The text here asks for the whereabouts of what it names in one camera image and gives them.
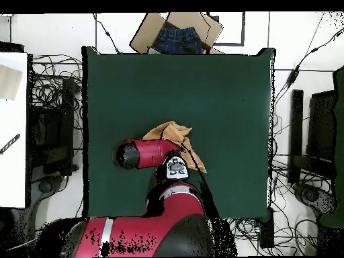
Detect white table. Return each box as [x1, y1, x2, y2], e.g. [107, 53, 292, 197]
[0, 52, 29, 209]

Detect black equipment base with cables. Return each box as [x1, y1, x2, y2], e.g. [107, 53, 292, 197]
[292, 182, 339, 217]

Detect dark green table cloth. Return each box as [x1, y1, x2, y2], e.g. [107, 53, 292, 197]
[81, 46, 276, 221]

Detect black equipment rack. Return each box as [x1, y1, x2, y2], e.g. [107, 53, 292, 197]
[26, 77, 79, 177]

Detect beige block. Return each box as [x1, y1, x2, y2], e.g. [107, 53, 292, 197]
[0, 64, 23, 101]

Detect tan terry towel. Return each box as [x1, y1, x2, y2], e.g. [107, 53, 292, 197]
[142, 120, 208, 173]

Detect black striped strip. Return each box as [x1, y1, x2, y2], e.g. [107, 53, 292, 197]
[0, 133, 22, 155]

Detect grey stand base with cables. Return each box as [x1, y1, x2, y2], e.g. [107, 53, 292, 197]
[32, 174, 69, 200]

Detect thin black cable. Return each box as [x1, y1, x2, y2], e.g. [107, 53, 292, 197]
[92, 13, 122, 54]

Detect brown cardboard box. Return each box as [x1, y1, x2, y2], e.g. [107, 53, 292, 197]
[129, 11, 224, 54]

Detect black flat panel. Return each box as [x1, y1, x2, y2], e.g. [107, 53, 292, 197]
[306, 89, 338, 162]

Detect small black box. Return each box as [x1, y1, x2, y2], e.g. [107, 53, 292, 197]
[259, 208, 275, 248]

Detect black cable with power brick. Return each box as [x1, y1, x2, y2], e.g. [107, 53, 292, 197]
[271, 11, 344, 108]

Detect black upright bar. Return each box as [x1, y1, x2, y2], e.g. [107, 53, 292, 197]
[288, 89, 304, 185]

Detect blue denim jeans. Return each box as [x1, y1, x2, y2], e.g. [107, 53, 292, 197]
[154, 26, 204, 54]

